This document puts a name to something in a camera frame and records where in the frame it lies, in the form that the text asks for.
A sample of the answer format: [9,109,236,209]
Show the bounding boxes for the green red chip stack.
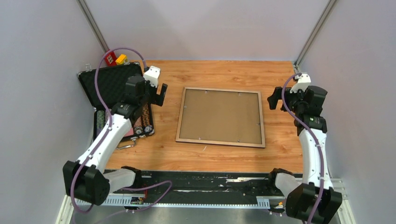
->
[134,117,143,135]

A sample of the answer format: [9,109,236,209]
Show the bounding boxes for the wooden picture frame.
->
[175,87,267,149]

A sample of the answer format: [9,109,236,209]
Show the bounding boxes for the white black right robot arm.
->
[267,86,342,224]

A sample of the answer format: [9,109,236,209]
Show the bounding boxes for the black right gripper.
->
[267,85,307,114]

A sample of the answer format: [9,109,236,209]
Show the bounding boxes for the aluminium rail frame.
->
[56,62,356,224]

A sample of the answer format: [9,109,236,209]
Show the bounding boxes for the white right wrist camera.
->
[290,73,311,93]

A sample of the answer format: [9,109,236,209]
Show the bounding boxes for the brown cardboard backing board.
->
[179,89,263,145]

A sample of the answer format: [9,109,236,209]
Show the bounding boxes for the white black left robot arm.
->
[63,75,168,205]

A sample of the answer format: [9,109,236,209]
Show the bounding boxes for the green purple chip stack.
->
[95,111,106,136]

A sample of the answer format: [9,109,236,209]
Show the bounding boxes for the red toy house block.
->
[104,51,117,67]

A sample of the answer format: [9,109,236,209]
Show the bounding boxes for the yellow toy block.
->
[115,54,130,65]

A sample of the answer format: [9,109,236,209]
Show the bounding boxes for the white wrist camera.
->
[143,66,161,88]
[290,73,311,93]

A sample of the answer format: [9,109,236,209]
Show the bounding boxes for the black poker chip case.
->
[77,62,155,142]

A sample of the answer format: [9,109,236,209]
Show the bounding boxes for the brown orange chip stack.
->
[141,105,153,133]

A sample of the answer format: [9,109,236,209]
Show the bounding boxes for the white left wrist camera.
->
[143,66,161,88]

